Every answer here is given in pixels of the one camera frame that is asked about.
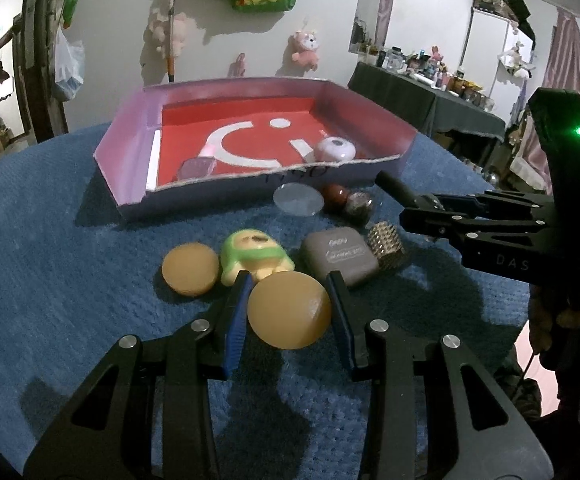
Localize pink curtain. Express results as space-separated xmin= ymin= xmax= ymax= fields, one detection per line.
xmin=520 ymin=7 xmax=580 ymax=196

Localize flat orange disc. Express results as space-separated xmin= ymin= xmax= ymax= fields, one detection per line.
xmin=162 ymin=243 xmax=220 ymax=297

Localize small clear pink case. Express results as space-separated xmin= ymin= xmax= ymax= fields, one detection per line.
xmin=177 ymin=156 xmax=217 ymax=181

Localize dark brown door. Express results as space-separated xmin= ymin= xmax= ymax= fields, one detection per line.
xmin=12 ymin=0 xmax=71 ymax=136

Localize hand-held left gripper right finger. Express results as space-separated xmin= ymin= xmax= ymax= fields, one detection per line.
xmin=324 ymin=271 xmax=561 ymax=480

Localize green and yellow toy figure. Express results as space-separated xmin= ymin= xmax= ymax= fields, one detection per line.
xmin=220 ymin=230 xmax=296 ymax=287

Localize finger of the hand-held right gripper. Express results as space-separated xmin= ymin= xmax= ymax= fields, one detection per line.
xmin=375 ymin=170 xmax=553 ymax=221
xmin=399 ymin=207 xmax=556 ymax=261

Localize pink plush toy with face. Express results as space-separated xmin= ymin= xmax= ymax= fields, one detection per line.
xmin=290 ymin=30 xmax=321 ymax=68

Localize white round device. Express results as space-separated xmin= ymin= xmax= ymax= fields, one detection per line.
xmin=314 ymin=136 xmax=357 ymax=163

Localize clear plastic disc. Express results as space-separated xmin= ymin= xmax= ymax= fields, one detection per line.
xmin=273 ymin=185 xmax=322 ymax=217

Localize dark speckled ball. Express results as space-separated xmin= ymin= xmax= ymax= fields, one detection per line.
xmin=345 ymin=192 xmax=375 ymax=225

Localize patterned bag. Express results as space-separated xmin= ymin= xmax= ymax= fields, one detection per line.
xmin=472 ymin=0 xmax=536 ymax=26

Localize gold studded cube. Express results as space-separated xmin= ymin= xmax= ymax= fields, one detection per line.
xmin=367 ymin=222 xmax=407 ymax=271

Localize mop with orange grip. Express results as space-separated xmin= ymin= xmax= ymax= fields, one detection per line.
xmin=165 ymin=0 xmax=178 ymax=83

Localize orange ball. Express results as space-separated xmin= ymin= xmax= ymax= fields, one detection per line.
xmin=247 ymin=271 xmax=332 ymax=351

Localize grey eye shadow case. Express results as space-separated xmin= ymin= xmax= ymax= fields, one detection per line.
xmin=300 ymin=230 xmax=381 ymax=288

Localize pale pink plush toy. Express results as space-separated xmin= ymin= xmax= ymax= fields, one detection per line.
xmin=147 ymin=12 xmax=196 ymax=56

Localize white cabinet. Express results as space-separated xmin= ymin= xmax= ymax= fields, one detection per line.
xmin=465 ymin=7 xmax=536 ymax=121

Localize pink and red cardboard box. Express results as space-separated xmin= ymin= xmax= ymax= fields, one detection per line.
xmin=92 ymin=76 xmax=418 ymax=224

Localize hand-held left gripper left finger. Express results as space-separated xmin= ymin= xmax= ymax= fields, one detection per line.
xmin=22 ymin=270 xmax=256 ymax=480

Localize dark green cabinet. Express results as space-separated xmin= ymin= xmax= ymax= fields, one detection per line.
xmin=347 ymin=62 xmax=507 ymax=141

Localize red-brown marble ball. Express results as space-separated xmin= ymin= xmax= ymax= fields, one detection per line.
xmin=320 ymin=183 xmax=353 ymax=211

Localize green plush toy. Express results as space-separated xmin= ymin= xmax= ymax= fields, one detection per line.
xmin=60 ymin=0 xmax=80 ymax=28

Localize row of bottles and jars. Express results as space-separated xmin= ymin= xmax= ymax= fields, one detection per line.
xmin=357 ymin=45 xmax=496 ymax=111

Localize hanging clear plastic bag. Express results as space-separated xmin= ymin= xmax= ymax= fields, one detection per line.
xmin=54 ymin=27 xmax=86 ymax=101

